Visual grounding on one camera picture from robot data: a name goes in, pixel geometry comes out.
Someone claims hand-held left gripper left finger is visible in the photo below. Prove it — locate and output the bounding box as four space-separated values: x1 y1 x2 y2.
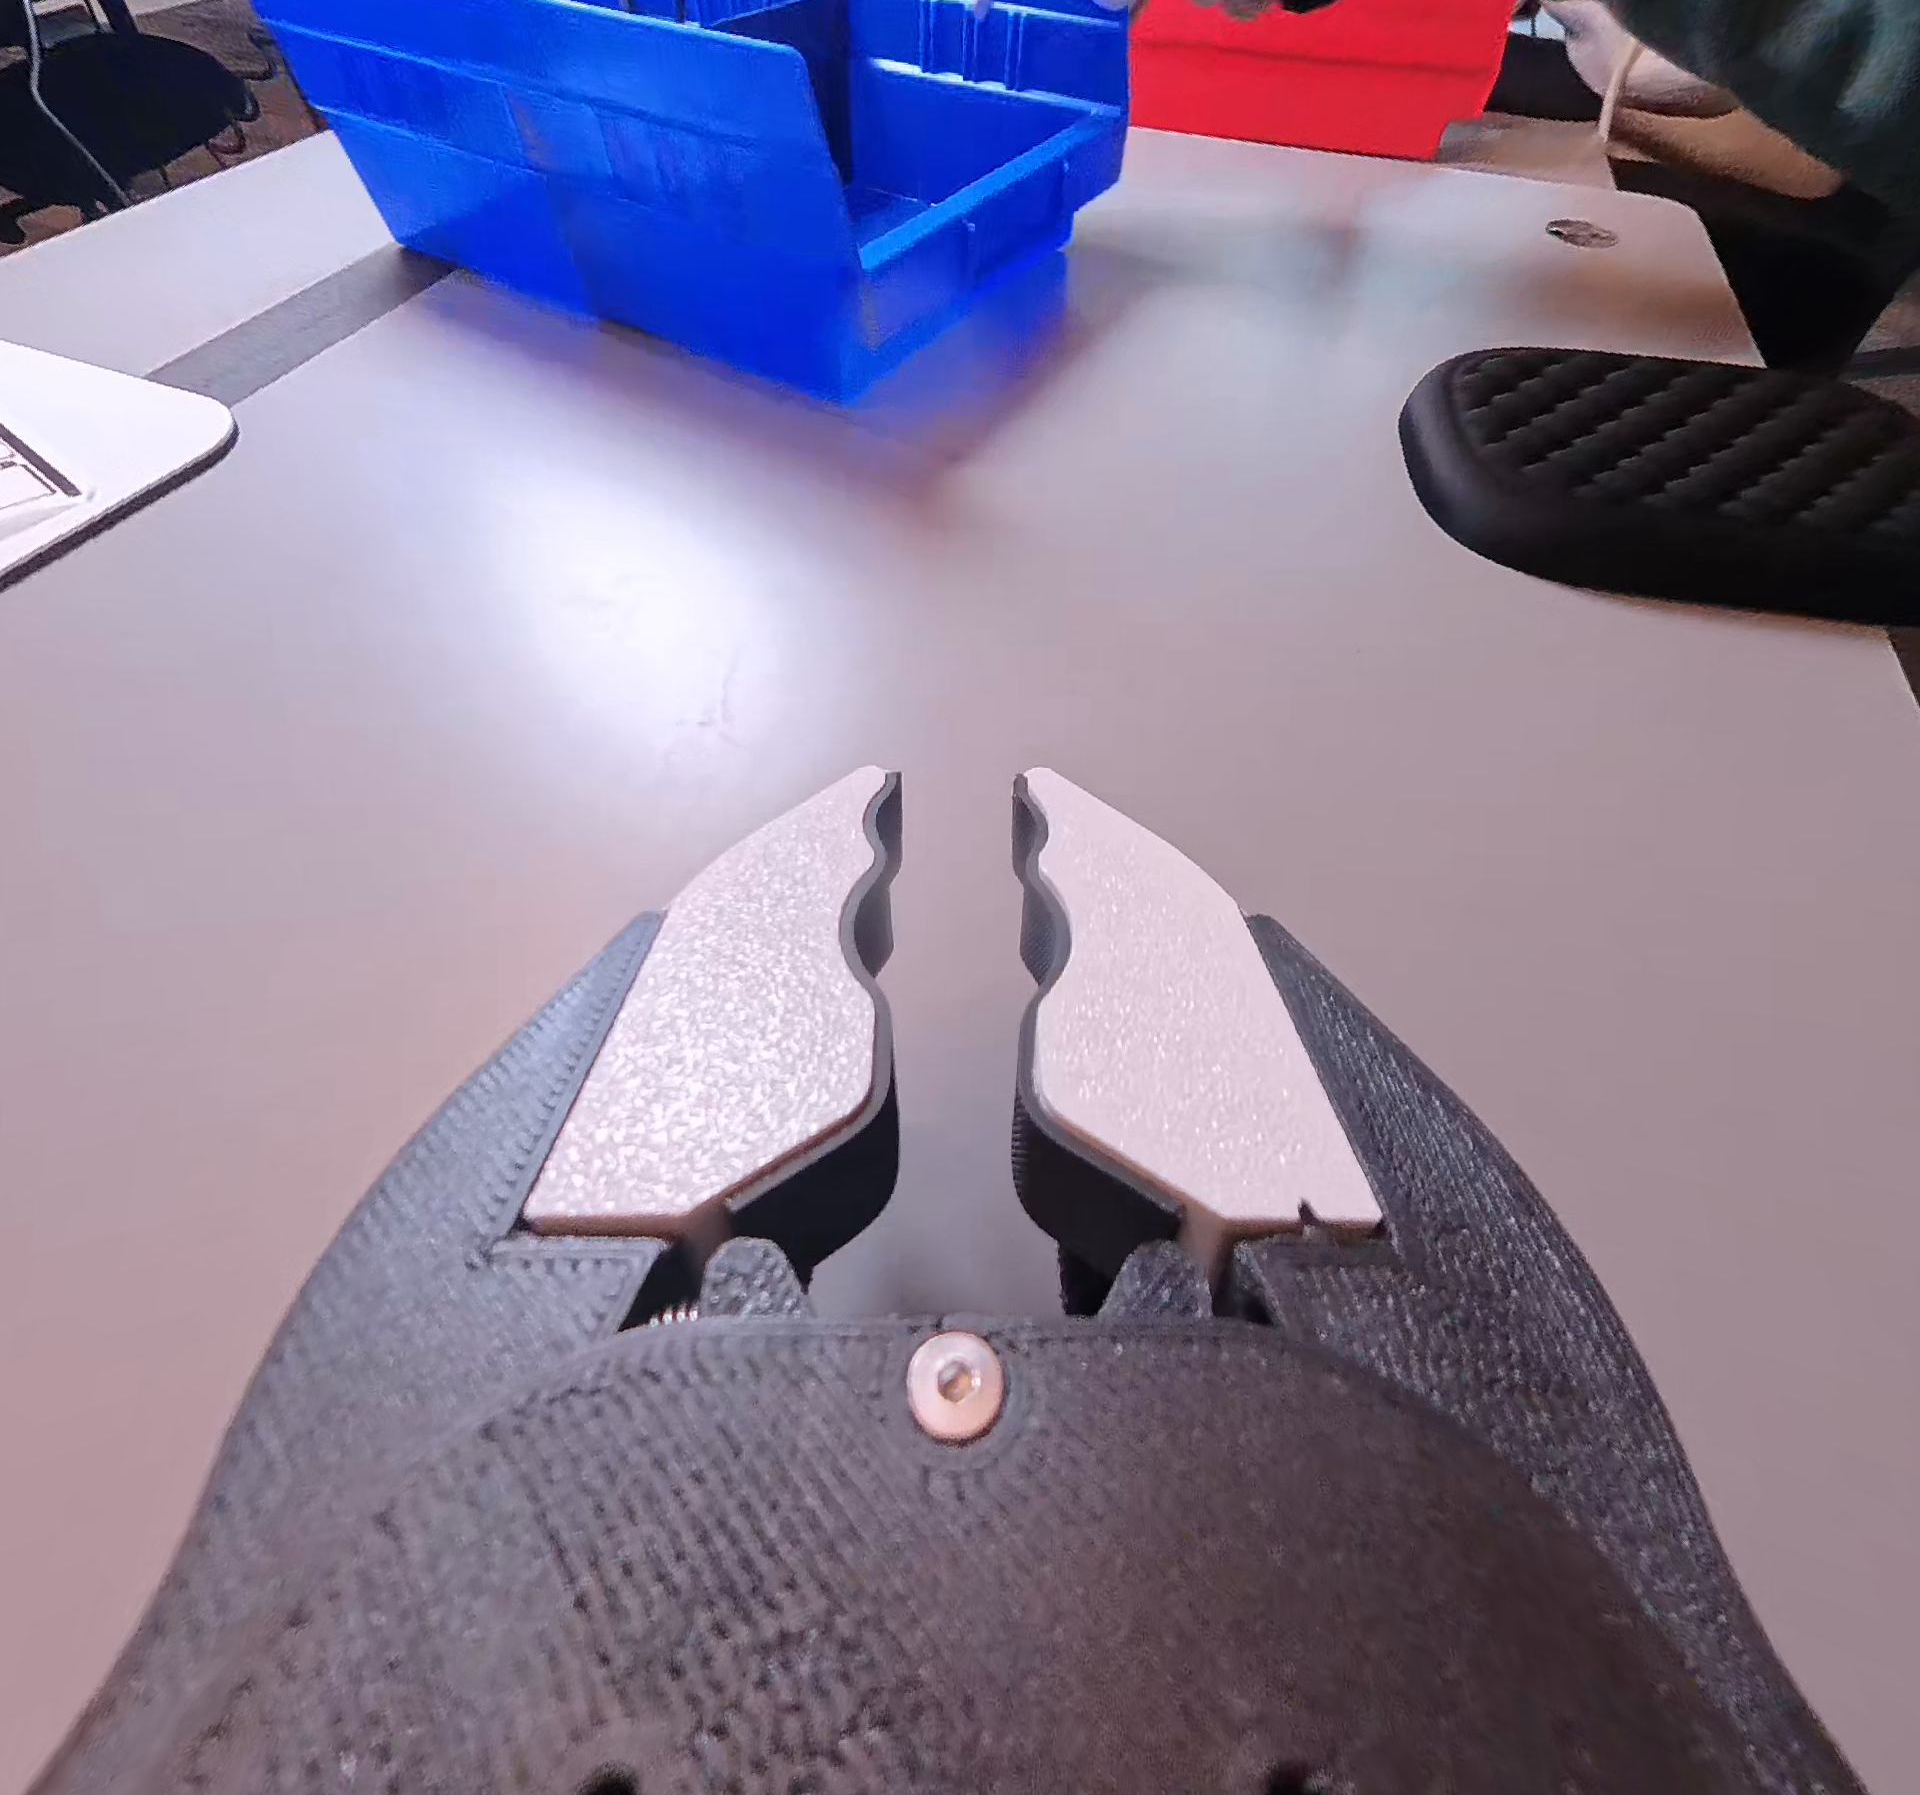
525 766 902 1269

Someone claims black office chair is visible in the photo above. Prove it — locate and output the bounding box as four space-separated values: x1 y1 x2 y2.
0 0 259 242

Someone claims white sign stand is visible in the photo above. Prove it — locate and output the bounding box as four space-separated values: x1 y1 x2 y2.
0 340 239 589

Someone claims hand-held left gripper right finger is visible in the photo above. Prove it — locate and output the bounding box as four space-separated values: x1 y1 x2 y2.
1015 766 1385 1255

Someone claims blue plastic bin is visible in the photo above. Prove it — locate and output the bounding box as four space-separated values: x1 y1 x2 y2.
195 0 1131 404

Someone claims black forearm pad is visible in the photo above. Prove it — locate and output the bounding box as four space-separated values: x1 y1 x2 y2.
1399 346 1920 627

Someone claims red storage bin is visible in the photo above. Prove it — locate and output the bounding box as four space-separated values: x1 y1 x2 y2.
1125 0 1523 161

